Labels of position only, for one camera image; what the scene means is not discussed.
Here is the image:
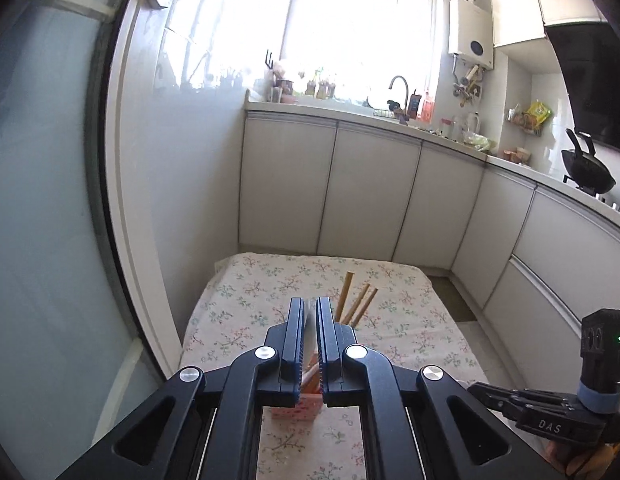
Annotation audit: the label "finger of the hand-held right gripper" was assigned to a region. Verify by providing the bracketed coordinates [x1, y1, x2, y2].
[482, 400, 527, 429]
[467, 382, 579, 409]

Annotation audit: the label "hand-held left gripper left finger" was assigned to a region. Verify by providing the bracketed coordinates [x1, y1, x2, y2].
[55, 297, 307, 480]

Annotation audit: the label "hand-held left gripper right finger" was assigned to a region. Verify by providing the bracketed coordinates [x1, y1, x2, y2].
[315, 296, 566, 480]

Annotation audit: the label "white rice paddle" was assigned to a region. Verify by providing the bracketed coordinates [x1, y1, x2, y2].
[302, 297, 319, 361]

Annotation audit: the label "wooden chopstick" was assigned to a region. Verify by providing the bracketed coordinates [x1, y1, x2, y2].
[351, 287, 380, 330]
[336, 271, 355, 322]
[346, 285, 372, 325]

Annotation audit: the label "pink perforated utensil basket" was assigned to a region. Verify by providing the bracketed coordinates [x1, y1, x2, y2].
[270, 352, 325, 423]

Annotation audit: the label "person's right hand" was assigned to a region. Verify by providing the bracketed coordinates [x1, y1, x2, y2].
[546, 441, 620, 480]

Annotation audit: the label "floral tablecloth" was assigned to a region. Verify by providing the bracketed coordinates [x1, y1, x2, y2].
[180, 252, 491, 480]

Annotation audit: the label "row of white cabinet doors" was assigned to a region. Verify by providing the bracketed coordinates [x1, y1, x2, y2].
[237, 110, 620, 356]

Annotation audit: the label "gas stove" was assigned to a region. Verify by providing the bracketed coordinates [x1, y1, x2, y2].
[562, 175, 620, 212]

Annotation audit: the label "black wok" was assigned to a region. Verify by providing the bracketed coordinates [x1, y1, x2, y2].
[560, 128, 617, 196]

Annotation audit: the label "white kitchen countertop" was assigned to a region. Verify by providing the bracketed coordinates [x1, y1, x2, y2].
[244, 97, 620, 236]

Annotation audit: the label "green vegetables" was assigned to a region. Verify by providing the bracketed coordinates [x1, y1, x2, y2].
[462, 132, 498, 153]

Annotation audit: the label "row of condiment bottles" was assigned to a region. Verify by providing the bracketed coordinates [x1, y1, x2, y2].
[297, 67, 341, 100]

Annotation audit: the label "curved metal faucet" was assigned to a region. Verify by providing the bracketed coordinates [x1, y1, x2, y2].
[387, 75, 411, 111]

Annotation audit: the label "yellow snack packet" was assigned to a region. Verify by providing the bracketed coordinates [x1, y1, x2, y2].
[524, 101, 553, 128]

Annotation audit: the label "black range hood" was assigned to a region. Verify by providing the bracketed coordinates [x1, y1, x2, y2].
[544, 20, 620, 156]

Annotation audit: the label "sliding glass door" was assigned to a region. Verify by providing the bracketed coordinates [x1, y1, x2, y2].
[0, 0, 186, 480]

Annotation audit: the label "water heater pipes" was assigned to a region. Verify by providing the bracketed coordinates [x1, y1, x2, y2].
[451, 65, 483, 108]

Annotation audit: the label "kitchen window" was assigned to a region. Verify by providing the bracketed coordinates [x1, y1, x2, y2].
[277, 0, 441, 106]

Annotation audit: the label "white water heater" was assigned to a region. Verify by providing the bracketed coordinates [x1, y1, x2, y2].
[448, 0, 495, 71]

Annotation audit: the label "white upper cabinet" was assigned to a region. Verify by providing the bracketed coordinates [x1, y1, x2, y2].
[487, 0, 606, 50]

